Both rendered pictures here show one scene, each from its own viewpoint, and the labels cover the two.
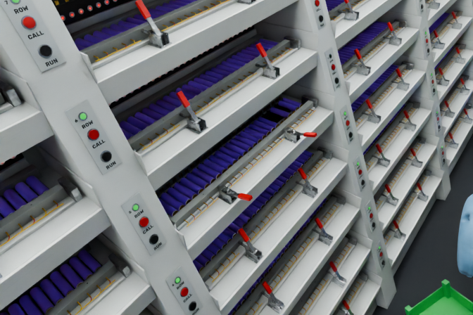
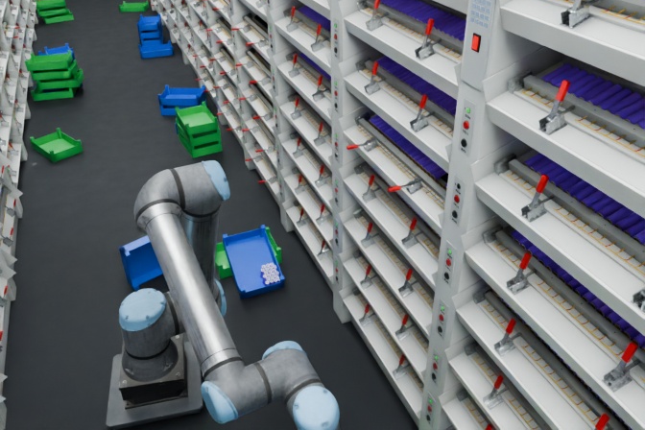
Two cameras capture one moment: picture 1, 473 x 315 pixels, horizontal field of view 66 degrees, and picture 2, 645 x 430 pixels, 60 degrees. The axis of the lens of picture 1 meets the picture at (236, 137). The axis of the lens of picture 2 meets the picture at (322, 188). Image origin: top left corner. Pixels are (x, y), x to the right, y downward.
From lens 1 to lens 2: 1.83 m
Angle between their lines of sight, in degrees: 91
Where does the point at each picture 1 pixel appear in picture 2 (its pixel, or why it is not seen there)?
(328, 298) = (392, 320)
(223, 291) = (353, 181)
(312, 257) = (394, 275)
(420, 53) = not seen: outside the picture
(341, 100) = (453, 236)
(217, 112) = (384, 98)
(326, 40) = (463, 169)
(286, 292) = (374, 251)
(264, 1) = (422, 65)
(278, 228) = (385, 215)
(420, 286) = not seen: outside the picture
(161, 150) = (361, 79)
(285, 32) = not seen: hidden behind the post
